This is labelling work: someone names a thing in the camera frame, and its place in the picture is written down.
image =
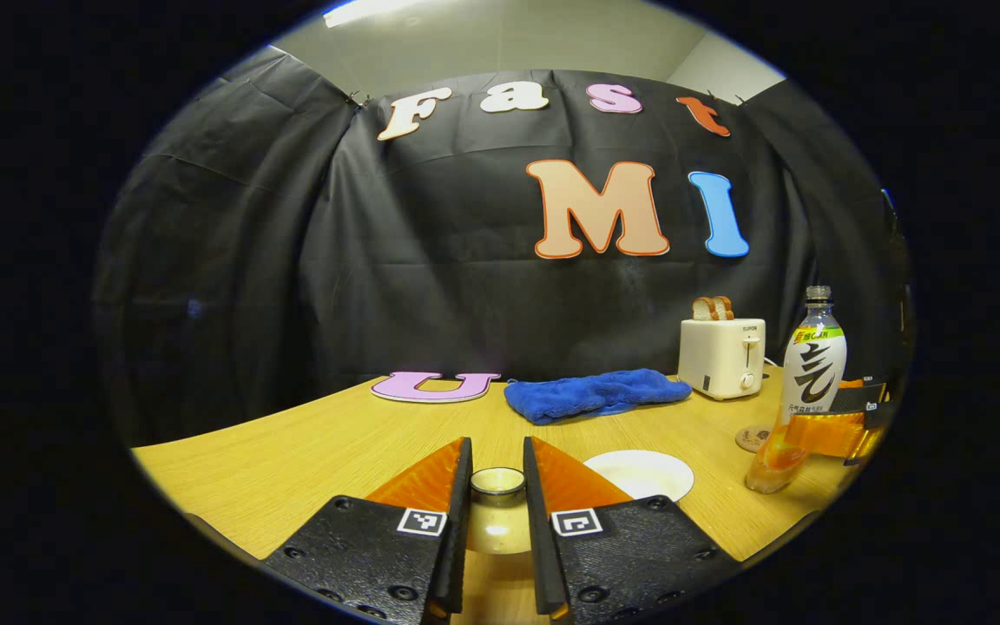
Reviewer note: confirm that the black backdrop cloth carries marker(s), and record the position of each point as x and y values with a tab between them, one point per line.
292	278

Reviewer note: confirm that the white toaster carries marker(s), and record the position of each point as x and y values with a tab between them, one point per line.
717	360

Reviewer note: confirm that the pink foam cutout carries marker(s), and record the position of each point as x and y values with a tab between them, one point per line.
400	388

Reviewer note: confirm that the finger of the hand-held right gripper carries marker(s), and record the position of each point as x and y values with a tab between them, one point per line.
860	397
830	434

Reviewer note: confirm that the white teacup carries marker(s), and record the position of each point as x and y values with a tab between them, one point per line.
639	473

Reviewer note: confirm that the blue towel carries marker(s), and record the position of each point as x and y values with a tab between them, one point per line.
595	395

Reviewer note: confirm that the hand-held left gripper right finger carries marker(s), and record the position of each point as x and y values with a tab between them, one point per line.
543	555

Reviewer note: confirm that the white teacup lid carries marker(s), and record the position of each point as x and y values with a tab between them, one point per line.
497	521

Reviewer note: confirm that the toast bread slice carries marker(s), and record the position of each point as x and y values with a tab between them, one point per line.
725	307
703	309

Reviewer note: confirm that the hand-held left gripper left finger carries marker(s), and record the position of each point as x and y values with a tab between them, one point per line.
455	555

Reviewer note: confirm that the clear water bottle white label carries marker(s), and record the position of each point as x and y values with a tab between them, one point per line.
812	365

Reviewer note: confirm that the round cork coaster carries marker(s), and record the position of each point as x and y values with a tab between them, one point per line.
750	437

